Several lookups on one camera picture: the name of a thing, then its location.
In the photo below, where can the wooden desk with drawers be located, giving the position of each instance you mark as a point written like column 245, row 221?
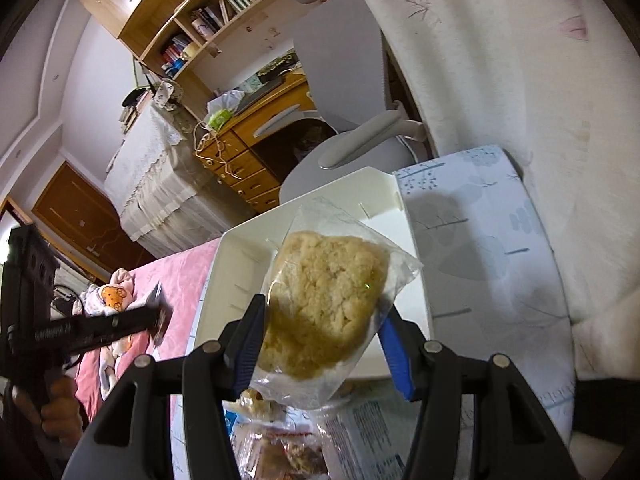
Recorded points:
column 254, row 152

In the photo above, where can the clear pack brown text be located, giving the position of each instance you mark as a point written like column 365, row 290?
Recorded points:
column 368, row 433

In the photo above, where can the pink quilt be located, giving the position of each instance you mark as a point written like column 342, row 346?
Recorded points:
column 166, row 296

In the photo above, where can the grey office chair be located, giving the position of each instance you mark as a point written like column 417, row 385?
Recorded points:
column 341, row 48

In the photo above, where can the nut bar clear packet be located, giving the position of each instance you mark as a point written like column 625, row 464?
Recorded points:
column 263, row 452

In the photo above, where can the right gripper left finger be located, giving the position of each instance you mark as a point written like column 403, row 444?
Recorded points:
column 130, row 439

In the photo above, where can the round rice cake bag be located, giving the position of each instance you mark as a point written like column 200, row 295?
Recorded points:
column 328, row 290

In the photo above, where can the clear bag pale puffs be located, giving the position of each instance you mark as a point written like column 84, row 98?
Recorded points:
column 251, row 404

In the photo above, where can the cream floral curtain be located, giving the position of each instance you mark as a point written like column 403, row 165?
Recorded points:
column 555, row 83

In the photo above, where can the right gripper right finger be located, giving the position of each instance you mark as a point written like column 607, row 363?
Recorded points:
column 513, row 436

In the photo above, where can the black keyboard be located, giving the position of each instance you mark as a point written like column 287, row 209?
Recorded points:
column 250, row 99

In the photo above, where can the lace covered cabinet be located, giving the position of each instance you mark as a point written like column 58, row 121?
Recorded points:
column 166, row 200

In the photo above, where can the wooden bookshelf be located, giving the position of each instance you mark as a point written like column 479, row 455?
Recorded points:
column 205, row 46

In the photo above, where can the person left hand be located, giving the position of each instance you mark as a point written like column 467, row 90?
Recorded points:
column 60, row 418

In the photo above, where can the brown wooden door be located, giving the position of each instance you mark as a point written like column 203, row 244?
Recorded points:
column 85, row 219

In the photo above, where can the tree pattern tablecloth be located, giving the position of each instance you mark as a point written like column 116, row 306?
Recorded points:
column 490, row 282

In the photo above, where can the green tissue box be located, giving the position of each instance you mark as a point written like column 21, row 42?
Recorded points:
column 217, row 119

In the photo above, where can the white plastic storage bin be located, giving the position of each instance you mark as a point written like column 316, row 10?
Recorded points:
column 245, row 253

